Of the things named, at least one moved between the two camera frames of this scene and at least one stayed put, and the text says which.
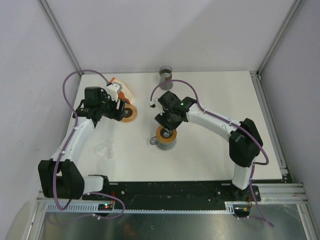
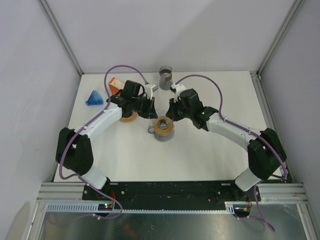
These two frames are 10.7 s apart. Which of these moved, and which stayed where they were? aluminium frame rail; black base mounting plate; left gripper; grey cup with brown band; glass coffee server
Moved: glass coffee server; left gripper
Stayed: aluminium frame rail; grey cup with brown band; black base mounting plate
